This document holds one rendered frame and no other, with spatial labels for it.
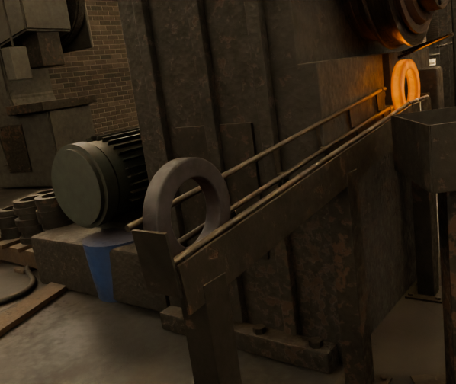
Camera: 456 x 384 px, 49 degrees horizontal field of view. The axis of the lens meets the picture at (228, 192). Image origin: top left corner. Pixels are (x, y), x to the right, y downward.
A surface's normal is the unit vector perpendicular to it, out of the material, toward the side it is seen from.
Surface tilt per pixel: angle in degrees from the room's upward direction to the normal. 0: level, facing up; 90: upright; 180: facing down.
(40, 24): 92
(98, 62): 90
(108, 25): 90
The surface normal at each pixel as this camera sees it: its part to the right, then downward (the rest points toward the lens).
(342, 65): 0.79, 0.03
